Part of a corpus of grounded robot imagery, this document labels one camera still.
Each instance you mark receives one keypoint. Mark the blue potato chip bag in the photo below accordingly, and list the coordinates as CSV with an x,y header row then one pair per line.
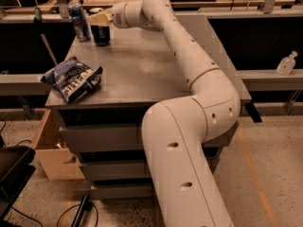
x,y
73,79

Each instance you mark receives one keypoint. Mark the black case on floor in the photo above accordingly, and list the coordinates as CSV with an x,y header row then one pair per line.
x,y
15,171

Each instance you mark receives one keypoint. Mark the bottom drawer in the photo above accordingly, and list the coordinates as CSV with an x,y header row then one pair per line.
x,y
121,189

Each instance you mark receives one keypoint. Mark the grey drawer cabinet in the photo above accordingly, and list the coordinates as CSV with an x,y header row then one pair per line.
x,y
139,71

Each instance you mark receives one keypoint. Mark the hand sanitizer bottle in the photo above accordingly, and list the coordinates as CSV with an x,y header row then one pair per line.
x,y
287,64

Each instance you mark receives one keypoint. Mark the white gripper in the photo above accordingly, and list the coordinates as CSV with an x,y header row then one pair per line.
x,y
117,15

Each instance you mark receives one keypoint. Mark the blue pepsi can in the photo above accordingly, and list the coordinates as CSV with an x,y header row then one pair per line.
x,y
101,34

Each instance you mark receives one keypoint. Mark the redbull can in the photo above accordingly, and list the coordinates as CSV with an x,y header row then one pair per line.
x,y
79,22

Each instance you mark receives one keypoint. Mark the drawer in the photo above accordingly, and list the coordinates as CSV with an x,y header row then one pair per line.
x,y
115,170
121,189
116,137

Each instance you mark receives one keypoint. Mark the middle drawer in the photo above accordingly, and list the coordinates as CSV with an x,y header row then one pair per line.
x,y
115,170

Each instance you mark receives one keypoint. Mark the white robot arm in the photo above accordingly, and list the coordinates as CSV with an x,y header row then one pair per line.
x,y
185,187

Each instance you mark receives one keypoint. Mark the top drawer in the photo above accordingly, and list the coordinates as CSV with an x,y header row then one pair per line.
x,y
116,137

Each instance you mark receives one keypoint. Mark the black stand on floor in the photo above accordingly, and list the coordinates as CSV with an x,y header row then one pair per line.
x,y
85,205

